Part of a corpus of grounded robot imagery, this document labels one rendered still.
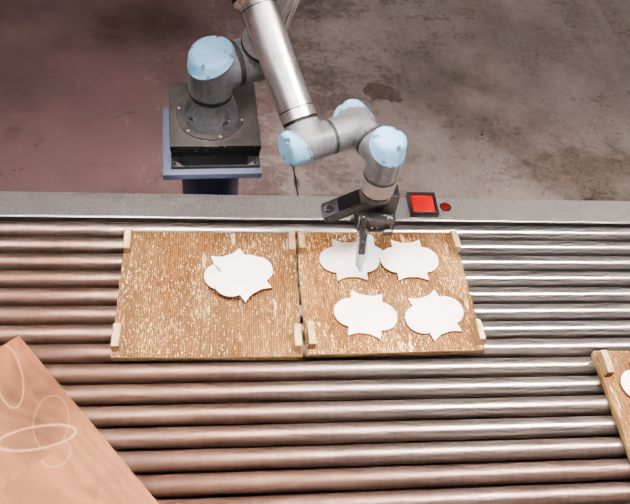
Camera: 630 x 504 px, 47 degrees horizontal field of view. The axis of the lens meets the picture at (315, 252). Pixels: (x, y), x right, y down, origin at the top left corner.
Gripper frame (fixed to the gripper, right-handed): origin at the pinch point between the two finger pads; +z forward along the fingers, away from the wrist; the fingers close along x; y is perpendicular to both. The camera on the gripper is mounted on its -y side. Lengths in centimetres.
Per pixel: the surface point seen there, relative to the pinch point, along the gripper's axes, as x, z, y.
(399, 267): -2.7, 4.7, 12.0
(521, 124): 157, 99, 120
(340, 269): -3.3, 4.8, -2.6
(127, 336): -21, 6, -51
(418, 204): 19.3, 6.2, 21.0
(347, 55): 207, 100, 38
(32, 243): 7, 8, -75
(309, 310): -14.4, 5.7, -10.9
